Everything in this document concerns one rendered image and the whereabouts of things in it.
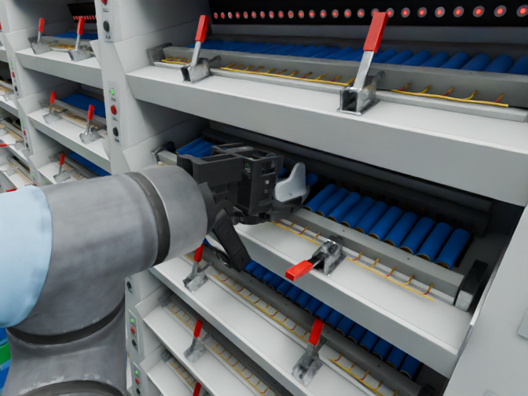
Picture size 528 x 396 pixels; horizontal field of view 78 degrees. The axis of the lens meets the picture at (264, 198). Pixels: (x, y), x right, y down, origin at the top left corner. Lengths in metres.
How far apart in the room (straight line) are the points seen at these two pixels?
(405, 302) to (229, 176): 0.23
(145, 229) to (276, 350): 0.35
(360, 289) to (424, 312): 0.07
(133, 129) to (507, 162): 0.59
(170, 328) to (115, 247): 0.60
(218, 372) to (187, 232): 0.50
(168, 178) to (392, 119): 0.21
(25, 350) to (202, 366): 0.51
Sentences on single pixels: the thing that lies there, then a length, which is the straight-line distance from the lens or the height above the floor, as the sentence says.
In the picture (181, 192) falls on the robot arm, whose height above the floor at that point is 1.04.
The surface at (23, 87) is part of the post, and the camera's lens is 1.35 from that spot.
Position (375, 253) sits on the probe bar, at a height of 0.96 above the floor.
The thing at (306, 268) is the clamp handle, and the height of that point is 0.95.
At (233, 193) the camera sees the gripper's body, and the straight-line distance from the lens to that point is 0.37.
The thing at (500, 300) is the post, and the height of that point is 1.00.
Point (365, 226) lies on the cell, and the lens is 0.45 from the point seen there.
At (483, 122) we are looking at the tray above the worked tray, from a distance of 0.34.
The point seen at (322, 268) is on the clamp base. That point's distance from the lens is 0.41.
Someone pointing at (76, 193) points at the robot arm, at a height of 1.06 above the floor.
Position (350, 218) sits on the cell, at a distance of 0.45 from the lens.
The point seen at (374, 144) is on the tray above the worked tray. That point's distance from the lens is 0.33.
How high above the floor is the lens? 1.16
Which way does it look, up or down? 23 degrees down
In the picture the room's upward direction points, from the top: 6 degrees clockwise
